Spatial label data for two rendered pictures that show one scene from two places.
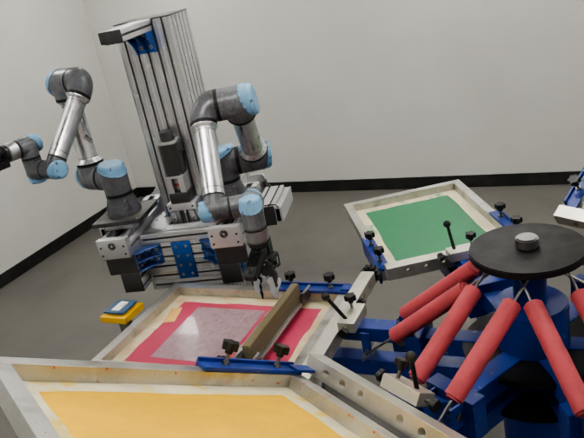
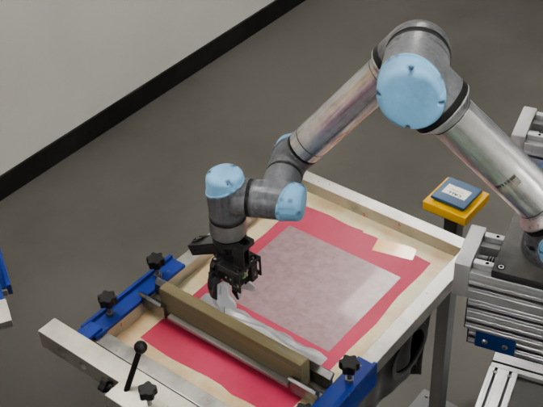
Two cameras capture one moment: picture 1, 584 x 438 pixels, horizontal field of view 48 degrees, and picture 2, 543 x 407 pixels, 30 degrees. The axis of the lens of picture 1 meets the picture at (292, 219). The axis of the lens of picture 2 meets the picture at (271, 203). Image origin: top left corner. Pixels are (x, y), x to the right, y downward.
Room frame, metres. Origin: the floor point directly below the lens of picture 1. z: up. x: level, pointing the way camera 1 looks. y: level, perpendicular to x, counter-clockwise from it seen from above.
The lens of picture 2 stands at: (2.43, -1.37, 2.64)
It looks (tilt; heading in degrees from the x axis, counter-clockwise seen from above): 39 degrees down; 102
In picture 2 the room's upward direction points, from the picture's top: 3 degrees counter-clockwise
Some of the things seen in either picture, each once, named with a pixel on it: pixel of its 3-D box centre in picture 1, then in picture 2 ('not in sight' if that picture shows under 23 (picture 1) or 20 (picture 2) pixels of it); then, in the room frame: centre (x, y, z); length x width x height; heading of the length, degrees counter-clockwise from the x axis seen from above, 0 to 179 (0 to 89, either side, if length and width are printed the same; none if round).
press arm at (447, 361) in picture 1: (340, 359); not in sight; (1.89, -0.06, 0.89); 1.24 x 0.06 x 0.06; 62
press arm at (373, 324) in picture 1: (370, 329); not in sight; (1.83, -0.18, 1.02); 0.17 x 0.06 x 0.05; 62
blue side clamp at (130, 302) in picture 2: not in sight; (136, 303); (1.73, 0.24, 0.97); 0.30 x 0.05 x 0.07; 62
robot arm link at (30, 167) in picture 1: (37, 169); not in sight; (2.65, 0.97, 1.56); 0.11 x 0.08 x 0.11; 51
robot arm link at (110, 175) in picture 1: (113, 176); not in sight; (2.79, 0.72, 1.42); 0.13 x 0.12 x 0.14; 51
